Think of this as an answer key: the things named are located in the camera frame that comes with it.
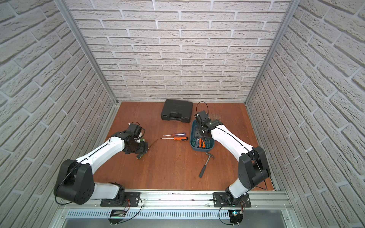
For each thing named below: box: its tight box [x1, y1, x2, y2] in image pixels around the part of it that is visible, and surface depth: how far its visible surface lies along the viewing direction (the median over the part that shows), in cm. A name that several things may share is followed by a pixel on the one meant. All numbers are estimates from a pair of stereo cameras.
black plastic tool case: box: [160, 99, 193, 124], surface depth 108 cm
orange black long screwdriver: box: [160, 136, 189, 142], surface depth 98 cm
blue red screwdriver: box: [163, 132, 187, 137], surface depth 102 cm
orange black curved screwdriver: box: [199, 137, 206, 149], surface depth 94 cm
